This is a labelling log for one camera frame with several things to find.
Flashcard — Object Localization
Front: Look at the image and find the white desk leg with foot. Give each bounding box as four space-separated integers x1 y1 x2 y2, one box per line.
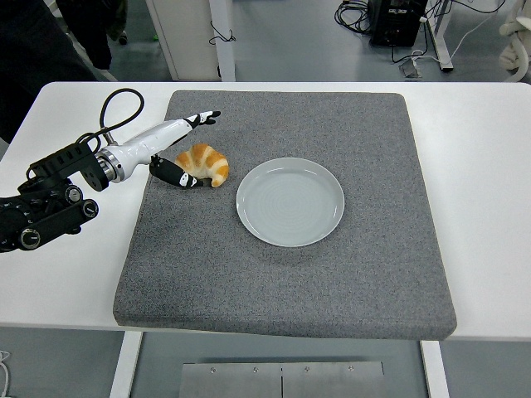
426 0 454 73

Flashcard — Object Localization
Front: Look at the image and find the black floor cable bundle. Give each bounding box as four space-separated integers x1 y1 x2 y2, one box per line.
334 0 373 37

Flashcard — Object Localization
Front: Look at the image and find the white cabinet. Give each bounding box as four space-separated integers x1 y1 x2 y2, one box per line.
143 0 221 82

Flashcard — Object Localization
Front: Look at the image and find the black computer case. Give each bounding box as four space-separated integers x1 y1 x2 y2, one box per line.
367 0 428 47

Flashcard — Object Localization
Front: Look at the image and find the black cable on post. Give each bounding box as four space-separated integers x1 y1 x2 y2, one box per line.
208 19 237 45

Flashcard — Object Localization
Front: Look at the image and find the thin white cable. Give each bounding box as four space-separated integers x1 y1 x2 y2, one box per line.
0 350 12 397

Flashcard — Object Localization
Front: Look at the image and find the grey felt mat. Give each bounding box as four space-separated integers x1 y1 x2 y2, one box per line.
111 90 458 342

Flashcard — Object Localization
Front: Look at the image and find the white floor cable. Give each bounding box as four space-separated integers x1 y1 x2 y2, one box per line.
410 0 508 64

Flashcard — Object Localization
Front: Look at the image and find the white desk post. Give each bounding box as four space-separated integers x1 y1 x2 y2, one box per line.
207 0 236 83

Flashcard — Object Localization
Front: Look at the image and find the white table leg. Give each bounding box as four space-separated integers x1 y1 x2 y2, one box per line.
419 339 451 398
108 331 144 398

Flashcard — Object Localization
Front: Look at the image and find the white corrugated hose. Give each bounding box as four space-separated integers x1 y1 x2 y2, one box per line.
497 3 531 84

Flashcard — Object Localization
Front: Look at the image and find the golden croissant bread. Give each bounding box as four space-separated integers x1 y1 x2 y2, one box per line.
174 143 230 188

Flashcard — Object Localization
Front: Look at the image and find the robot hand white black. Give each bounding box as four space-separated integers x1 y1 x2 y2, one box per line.
110 109 222 191

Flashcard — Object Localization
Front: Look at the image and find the round grey plate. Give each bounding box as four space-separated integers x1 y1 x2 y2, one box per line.
236 157 346 248

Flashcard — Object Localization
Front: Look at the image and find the clear plastic floor box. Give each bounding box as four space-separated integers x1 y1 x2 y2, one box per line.
398 60 422 80

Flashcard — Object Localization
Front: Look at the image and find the person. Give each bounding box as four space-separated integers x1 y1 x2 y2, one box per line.
0 0 100 144
56 0 129 70

